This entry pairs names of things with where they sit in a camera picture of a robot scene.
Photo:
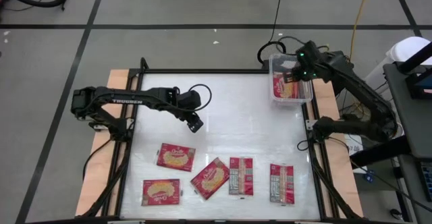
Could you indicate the grey desk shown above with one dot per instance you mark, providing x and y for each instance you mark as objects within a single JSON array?
[{"x": 405, "y": 116}]

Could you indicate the small blue object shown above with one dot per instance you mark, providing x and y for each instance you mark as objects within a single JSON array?
[{"x": 370, "y": 176}]

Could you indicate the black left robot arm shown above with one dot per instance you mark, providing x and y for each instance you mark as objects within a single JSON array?
[{"x": 125, "y": 101}]

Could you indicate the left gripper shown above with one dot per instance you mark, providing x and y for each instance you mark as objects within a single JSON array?
[{"x": 189, "y": 114}]

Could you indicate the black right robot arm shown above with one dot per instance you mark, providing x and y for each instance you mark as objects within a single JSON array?
[{"x": 354, "y": 126}]

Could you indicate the red popcorn bag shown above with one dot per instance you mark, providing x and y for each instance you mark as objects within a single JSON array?
[
  {"x": 210, "y": 178},
  {"x": 241, "y": 176},
  {"x": 287, "y": 90},
  {"x": 175, "y": 157},
  {"x": 161, "y": 192},
  {"x": 281, "y": 183}
]

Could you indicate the small black floor object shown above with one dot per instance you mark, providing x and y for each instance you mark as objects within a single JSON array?
[{"x": 395, "y": 213}]

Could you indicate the white paper sheet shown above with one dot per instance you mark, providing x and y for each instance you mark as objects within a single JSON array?
[{"x": 355, "y": 148}]

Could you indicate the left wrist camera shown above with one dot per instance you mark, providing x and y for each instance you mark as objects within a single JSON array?
[{"x": 189, "y": 101}]

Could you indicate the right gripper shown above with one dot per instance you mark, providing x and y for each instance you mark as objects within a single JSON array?
[{"x": 305, "y": 74}]

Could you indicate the white round container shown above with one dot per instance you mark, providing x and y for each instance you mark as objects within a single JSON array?
[{"x": 405, "y": 48}]

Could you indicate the black table frame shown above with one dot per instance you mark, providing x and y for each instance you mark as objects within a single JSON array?
[{"x": 216, "y": 71}]

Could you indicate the clear plastic bin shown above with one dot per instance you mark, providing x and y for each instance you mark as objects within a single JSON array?
[{"x": 307, "y": 97}]

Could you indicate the black keyboard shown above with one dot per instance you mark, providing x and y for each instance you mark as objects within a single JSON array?
[{"x": 428, "y": 180}]

